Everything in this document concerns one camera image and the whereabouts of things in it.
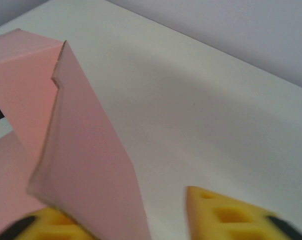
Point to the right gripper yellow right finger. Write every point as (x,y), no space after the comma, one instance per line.
(228,220)

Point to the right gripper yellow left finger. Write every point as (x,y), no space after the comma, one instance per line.
(46,225)

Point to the pink paper box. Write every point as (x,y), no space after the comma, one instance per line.
(78,150)

